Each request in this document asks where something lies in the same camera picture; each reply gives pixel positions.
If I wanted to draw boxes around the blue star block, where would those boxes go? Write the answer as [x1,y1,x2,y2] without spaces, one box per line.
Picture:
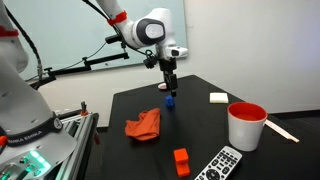
[164,95,176,108]

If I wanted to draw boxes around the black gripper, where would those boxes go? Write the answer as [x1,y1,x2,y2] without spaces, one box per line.
[158,56,179,98]

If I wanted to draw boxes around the aluminium frame rails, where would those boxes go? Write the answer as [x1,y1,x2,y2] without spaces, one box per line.
[54,108,100,180]

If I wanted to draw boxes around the orange and white marker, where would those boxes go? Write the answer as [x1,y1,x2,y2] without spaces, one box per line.
[264,118,300,144]

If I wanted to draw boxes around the white mug red inside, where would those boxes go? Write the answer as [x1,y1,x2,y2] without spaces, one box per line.
[227,101,269,153]

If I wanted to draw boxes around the white sticky note pad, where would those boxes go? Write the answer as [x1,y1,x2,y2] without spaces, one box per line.
[209,92,230,104]

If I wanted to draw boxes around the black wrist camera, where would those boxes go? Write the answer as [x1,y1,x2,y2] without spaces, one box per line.
[143,54,158,70]

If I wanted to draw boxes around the red strap on base link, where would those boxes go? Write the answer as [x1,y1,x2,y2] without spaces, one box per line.
[0,25,20,38]

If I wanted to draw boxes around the black stereo camera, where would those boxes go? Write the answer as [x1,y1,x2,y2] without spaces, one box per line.
[105,34,123,45]

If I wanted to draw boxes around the red strap near wrist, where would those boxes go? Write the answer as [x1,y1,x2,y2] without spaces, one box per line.
[107,10,128,27]

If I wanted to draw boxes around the orange cloth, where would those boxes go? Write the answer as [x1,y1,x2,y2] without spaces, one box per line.
[124,107,162,142]

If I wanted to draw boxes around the orange clamp on frame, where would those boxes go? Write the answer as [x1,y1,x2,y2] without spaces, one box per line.
[79,100,90,117]

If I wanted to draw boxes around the glass whiteboard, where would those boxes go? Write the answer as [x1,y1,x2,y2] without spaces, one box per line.
[3,0,188,81]

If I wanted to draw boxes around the small orange block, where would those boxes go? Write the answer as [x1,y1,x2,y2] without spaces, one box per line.
[173,148,192,178]

